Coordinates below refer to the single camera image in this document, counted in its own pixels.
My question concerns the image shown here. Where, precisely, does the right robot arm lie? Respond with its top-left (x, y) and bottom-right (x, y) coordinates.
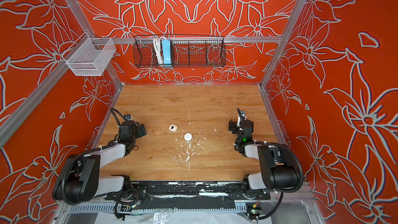
top-left (229, 108), bottom-right (304, 193)

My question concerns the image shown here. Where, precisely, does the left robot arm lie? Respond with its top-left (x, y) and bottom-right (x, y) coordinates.
top-left (52, 108), bottom-right (147, 205)

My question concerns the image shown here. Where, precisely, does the white earbud charging case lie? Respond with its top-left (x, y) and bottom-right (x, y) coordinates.
top-left (169, 124), bottom-right (178, 132)

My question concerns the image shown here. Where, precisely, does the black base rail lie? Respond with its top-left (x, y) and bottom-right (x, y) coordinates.
top-left (106, 181), bottom-right (271, 212)

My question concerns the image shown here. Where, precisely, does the white cable in basket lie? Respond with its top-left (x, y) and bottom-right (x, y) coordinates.
top-left (153, 37), bottom-right (164, 65)

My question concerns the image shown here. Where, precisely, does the small green circuit board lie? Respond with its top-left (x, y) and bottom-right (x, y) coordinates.
top-left (248, 203), bottom-right (263, 221)

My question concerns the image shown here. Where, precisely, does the clear plastic wall bin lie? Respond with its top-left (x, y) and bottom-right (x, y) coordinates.
top-left (61, 33), bottom-right (116, 76)

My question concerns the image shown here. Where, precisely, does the black wire wall basket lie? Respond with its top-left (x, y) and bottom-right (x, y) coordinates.
top-left (133, 35), bottom-right (227, 68)

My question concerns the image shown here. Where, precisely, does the blue box in basket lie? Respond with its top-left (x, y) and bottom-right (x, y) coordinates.
top-left (162, 39), bottom-right (172, 66)

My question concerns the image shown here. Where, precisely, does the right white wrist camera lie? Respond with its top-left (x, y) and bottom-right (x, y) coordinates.
top-left (237, 110), bottom-right (247, 128)

